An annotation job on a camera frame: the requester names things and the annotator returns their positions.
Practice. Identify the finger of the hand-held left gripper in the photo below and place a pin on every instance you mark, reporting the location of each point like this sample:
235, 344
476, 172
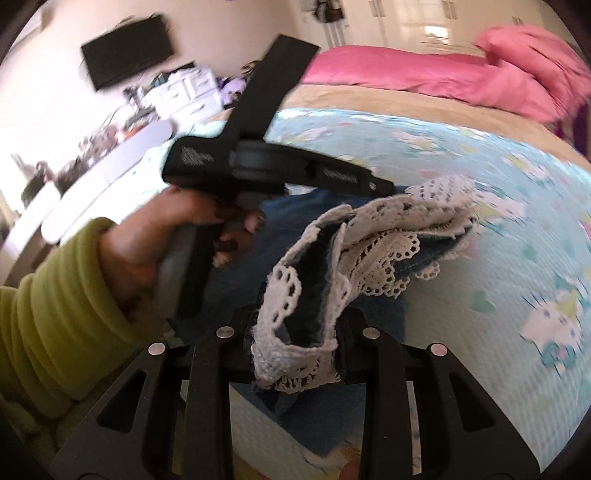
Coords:
277, 87
346, 175

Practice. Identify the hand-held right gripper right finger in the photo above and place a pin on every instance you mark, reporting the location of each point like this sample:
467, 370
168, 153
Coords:
383, 364

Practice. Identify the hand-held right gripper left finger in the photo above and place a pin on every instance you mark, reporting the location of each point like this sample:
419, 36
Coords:
217, 364

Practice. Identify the denim pants with lace trim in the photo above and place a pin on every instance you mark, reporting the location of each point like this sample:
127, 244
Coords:
369, 230

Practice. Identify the person's left forearm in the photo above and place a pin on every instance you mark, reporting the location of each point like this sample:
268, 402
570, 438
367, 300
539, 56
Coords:
55, 323

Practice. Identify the person's left hand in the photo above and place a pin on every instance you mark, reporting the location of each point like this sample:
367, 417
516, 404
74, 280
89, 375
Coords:
143, 244

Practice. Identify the purple cloth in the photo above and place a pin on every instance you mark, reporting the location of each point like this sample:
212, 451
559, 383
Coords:
233, 87

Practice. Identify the white drawer cabinet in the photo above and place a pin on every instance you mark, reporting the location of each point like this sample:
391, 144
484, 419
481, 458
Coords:
184, 94

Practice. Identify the dark hanging clothes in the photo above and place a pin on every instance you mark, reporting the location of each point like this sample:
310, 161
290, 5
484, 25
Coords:
328, 11

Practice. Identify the cartoon cat printed blanket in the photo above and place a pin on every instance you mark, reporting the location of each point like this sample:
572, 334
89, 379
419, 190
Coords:
461, 286

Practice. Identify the white curved bed footboard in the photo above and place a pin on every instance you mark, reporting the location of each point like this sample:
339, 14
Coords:
115, 159

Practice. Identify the pink duvet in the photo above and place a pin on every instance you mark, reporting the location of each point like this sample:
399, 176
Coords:
438, 78

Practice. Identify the white wardrobe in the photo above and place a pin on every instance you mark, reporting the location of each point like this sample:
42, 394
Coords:
415, 21

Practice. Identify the black television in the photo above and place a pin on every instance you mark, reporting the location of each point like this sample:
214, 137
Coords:
127, 50

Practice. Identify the desk clutter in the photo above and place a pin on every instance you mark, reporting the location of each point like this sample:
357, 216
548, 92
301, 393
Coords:
74, 166

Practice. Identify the purple striped cushion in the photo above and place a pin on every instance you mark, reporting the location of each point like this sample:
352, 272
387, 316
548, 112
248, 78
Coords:
577, 127

